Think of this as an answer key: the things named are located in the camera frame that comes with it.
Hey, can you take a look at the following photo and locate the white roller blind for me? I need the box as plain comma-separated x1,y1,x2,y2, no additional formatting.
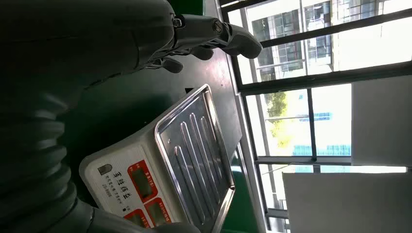
351,75,412,167
282,172,412,233

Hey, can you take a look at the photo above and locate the green conveyor belt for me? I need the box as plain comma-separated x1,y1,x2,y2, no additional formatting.
222,151,260,233

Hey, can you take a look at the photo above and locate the dark window frame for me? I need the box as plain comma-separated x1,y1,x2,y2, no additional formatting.
219,0,412,233

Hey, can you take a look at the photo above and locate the white electronic scale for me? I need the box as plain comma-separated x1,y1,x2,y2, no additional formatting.
79,84,236,233

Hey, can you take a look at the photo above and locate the aluminium conveyor frame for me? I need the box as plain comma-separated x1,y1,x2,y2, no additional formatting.
236,143,269,233

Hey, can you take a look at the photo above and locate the steel weighing pan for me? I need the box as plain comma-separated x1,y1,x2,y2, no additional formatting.
154,84,236,233

